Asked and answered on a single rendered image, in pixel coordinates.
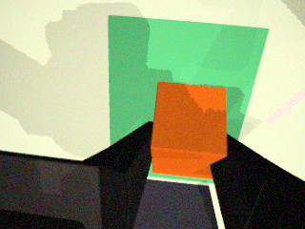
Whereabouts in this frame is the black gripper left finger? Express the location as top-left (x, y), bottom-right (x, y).
top-left (0, 121), bottom-right (153, 229)

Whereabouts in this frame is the orange block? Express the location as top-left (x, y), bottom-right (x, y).
top-left (151, 82), bottom-right (228, 179)

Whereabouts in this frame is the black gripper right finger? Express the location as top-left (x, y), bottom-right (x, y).
top-left (211, 134), bottom-right (305, 229)

